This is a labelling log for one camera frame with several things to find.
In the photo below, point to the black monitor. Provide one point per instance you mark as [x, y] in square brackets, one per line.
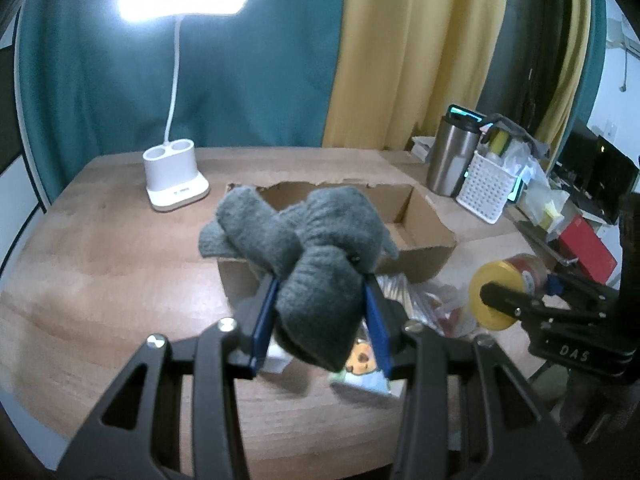
[595, 173]

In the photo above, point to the stainless steel tumbler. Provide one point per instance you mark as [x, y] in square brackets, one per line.
[455, 142]

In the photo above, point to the cartoon tissue pack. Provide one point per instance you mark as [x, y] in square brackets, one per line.
[361, 373]

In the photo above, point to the white desk lamp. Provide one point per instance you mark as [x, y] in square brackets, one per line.
[172, 178]

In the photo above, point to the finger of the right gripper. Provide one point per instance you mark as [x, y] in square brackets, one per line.
[589, 305]

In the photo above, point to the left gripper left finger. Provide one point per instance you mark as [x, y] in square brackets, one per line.
[133, 430]

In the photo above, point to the yellow green sponge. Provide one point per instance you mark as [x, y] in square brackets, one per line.
[498, 140]

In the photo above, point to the clear plastic snack bag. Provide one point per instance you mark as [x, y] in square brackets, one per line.
[442, 307]

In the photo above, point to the yellow curtain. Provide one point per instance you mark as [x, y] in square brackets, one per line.
[402, 62]

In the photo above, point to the yellow lid jar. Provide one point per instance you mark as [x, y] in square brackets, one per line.
[495, 281]

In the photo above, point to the grey knitted socks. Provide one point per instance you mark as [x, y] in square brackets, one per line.
[320, 250]

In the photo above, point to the white perforated basket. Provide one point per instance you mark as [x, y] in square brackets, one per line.
[485, 189]

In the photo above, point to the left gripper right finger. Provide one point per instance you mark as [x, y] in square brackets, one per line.
[468, 411]

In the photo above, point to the teal curtain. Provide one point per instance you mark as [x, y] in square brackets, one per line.
[93, 84]

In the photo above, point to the torn cardboard box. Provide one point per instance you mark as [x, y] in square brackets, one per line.
[424, 243]

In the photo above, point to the red box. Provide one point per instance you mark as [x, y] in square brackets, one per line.
[593, 258]

